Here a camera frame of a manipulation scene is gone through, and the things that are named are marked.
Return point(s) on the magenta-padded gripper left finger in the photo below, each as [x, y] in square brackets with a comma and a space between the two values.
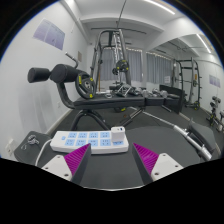
[61, 165]

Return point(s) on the small black yellow weight plate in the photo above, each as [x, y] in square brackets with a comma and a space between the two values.
[122, 65]

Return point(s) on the white ceiling light strip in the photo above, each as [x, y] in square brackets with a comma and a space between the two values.
[160, 6]
[204, 43]

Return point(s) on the group of silver dumbbells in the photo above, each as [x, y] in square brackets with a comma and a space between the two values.
[150, 92]

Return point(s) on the grey window curtain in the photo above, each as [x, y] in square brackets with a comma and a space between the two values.
[156, 68]
[135, 65]

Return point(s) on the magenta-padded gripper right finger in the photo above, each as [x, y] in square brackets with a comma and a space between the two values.
[163, 165]

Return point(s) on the white power strip, blue sockets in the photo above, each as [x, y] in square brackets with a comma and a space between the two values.
[83, 140]

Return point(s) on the black padded box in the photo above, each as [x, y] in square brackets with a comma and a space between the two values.
[175, 98]

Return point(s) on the black roller-pad weight bench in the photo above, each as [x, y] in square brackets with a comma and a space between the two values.
[106, 101]

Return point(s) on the small purple wall poster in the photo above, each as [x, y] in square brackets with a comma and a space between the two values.
[215, 80]

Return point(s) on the grey curved pull bar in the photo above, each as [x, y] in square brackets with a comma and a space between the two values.
[74, 59]

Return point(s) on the black padded workout bench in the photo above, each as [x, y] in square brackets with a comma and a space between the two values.
[116, 166]

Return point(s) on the large black yellow weight plate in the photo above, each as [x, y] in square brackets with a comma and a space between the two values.
[81, 81]

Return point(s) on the white wall socket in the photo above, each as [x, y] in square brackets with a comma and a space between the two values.
[10, 147]

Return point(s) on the silver barbell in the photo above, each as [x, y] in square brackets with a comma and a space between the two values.
[191, 140]

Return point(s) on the black squat rack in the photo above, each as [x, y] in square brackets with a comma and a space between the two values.
[192, 76]

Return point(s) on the large purple wall poster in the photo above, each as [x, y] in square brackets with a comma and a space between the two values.
[50, 33]

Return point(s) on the black exercise machine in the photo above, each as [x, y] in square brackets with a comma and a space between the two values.
[216, 113]

